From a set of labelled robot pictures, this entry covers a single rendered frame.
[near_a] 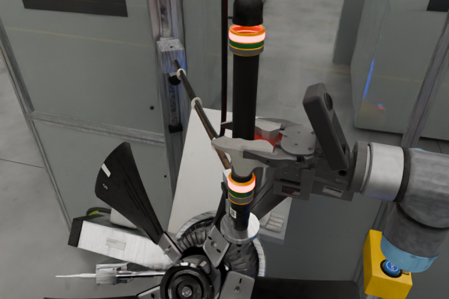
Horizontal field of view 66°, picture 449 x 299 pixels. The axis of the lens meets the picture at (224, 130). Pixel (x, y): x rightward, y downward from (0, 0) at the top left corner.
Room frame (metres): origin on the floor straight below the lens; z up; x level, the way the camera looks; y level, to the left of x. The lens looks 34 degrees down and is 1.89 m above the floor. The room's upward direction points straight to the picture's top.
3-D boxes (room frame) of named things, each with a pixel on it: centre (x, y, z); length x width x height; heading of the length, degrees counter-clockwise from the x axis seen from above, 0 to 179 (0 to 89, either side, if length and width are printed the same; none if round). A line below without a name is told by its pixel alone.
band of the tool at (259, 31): (0.41, -0.03, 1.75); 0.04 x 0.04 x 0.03
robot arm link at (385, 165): (0.36, -0.21, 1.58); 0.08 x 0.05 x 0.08; 163
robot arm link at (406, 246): (0.35, -0.29, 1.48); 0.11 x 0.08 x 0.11; 156
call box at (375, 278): (0.59, -0.46, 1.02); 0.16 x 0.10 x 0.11; 163
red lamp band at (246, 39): (0.41, -0.03, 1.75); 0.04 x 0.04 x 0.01
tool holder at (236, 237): (0.42, -0.02, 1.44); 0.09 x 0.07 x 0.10; 18
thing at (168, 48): (1.01, 0.17, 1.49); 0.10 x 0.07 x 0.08; 18
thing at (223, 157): (0.70, 0.07, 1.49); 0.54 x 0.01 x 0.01; 18
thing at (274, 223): (0.89, -0.15, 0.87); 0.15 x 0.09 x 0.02; 68
